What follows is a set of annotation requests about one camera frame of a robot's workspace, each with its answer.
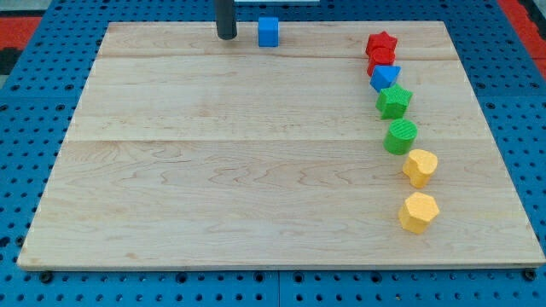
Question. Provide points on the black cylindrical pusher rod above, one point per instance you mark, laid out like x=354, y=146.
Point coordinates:
x=225, y=19

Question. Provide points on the blue cube block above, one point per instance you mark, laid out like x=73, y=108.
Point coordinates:
x=268, y=32

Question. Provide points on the red star block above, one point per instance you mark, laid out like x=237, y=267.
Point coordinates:
x=380, y=40

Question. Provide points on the green star block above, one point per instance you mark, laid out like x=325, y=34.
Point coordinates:
x=393, y=101

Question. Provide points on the light wooden board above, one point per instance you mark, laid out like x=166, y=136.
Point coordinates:
x=187, y=152

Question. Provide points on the red cylinder block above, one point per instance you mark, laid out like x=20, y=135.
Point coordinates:
x=381, y=56

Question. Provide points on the blue triangle block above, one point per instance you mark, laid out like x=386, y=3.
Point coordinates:
x=384, y=77

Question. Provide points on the green cylinder block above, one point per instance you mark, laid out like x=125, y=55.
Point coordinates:
x=400, y=136

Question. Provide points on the yellow heart block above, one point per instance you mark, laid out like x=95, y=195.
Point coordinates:
x=419, y=167

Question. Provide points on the yellow hexagon block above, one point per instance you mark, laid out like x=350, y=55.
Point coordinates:
x=417, y=212

